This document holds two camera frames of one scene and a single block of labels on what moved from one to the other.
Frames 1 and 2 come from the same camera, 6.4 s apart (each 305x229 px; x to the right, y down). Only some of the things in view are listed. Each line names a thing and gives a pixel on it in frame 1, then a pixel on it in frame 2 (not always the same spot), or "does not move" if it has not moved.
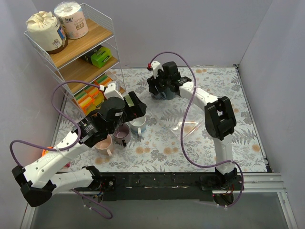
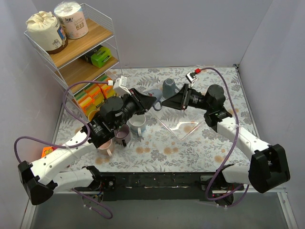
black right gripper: x=157 y=84 -> x=186 y=97
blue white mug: x=138 y=125 does not move
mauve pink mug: x=122 y=134 does not move
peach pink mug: x=105 y=146 does not move
